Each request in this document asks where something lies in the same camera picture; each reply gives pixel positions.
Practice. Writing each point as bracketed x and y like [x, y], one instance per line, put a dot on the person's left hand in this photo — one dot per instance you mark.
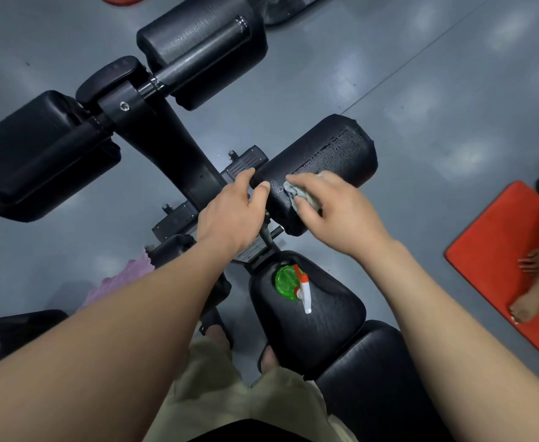
[228, 220]

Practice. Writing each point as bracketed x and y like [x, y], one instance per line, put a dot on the person's right hand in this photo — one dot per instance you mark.
[347, 220]

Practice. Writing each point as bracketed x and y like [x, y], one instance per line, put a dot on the person's right middle finger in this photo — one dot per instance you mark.
[331, 175]

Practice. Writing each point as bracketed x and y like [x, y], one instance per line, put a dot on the person's left thumb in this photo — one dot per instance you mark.
[260, 192]

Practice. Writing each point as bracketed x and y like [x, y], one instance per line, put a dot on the person's right thumb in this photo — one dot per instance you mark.
[307, 214]

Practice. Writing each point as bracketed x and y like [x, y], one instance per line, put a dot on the grey cleaning cloth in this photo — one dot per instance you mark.
[302, 195]

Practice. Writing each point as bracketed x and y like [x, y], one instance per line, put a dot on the wet black foam roller pad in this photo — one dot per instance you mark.
[324, 156]

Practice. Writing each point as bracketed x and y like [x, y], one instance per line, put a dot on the person's right forearm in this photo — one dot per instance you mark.
[449, 345]

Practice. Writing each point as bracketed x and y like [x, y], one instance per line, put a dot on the person's left forearm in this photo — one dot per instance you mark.
[113, 345]

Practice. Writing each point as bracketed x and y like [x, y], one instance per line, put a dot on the green spray bottle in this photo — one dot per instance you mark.
[292, 283]

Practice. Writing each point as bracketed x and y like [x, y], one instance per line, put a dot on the black bench seat pad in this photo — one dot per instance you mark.
[320, 322]

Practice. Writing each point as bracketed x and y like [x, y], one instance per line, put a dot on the black sandal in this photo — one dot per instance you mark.
[267, 359]
[214, 324]

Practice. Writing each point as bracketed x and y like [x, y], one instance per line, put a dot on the pink cloth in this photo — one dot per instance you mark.
[117, 283]

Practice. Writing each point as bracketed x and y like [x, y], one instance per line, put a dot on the red floor mat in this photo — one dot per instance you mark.
[495, 243]

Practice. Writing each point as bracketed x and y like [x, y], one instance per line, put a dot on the black bench back pad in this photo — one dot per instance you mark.
[371, 386]

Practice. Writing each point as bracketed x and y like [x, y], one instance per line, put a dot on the beige shorts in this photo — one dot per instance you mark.
[223, 400]

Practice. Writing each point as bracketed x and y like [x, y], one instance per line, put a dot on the black shirt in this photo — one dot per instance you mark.
[260, 432]

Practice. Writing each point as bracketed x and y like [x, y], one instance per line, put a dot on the black flat bench pad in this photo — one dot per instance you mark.
[11, 338]

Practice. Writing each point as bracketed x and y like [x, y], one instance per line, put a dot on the black metal bench frame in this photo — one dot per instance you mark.
[159, 124]

